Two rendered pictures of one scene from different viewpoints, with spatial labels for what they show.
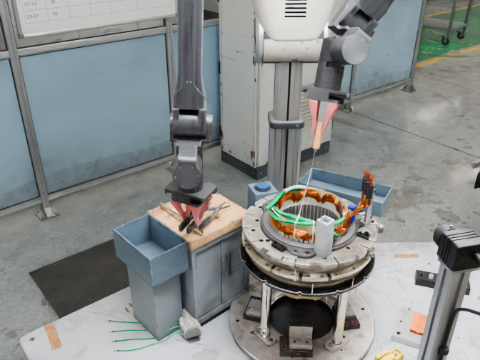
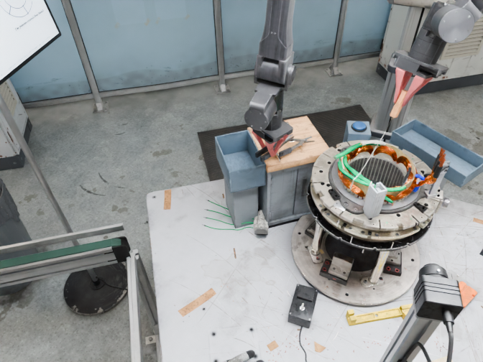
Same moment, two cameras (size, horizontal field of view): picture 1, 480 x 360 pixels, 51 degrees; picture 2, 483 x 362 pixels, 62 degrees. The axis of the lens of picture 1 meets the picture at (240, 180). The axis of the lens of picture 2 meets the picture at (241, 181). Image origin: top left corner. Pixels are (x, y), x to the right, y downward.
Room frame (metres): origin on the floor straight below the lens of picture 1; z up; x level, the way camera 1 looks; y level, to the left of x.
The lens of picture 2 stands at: (0.21, -0.19, 1.83)
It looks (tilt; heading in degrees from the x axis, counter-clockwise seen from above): 45 degrees down; 27
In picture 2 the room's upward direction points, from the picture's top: 2 degrees counter-clockwise
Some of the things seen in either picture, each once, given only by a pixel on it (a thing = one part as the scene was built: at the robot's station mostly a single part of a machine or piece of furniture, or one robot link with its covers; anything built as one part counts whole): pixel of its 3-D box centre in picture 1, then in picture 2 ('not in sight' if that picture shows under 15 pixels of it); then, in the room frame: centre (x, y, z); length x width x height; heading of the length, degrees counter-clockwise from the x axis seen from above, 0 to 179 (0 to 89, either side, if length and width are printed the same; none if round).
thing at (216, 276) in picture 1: (201, 259); (285, 176); (1.10, 0.11, 0.91); 0.19 x 0.19 x 0.26; 42
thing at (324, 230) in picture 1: (324, 236); (374, 200); (0.89, -0.18, 1.14); 0.03 x 0.03 x 0.09; 46
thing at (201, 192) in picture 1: (190, 179); (270, 117); (0.96, 0.11, 1.24); 0.10 x 0.07 x 0.07; 64
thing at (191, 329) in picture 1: (188, 323); (261, 222); (0.97, 0.14, 0.80); 0.10 x 0.05 x 0.04; 23
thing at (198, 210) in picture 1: (192, 206); (270, 139); (0.96, 0.11, 1.17); 0.07 x 0.07 x 0.09; 64
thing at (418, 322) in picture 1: (421, 324); (462, 294); (0.97, -0.48, 0.80); 0.07 x 0.05 x 0.01; 154
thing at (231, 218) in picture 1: (199, 216); (287, 142); (1.11, 0.11, 1.05); 0.20 x 0.19 x 0.02; 132
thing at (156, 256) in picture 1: (153, 280); (240, 184); (1.00, 0.22, 0.92); 0.17 x 0.11 x 0.28; 42
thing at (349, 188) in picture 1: (340, 225); (423, 179); (1.26, -0.30, 0.92); 0.25 x 0.11 x 0.28; 61
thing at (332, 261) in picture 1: (308, 225); (374, 180); (1.01, -0.17, 1.09); 0.32 x 0.32 x 0.01
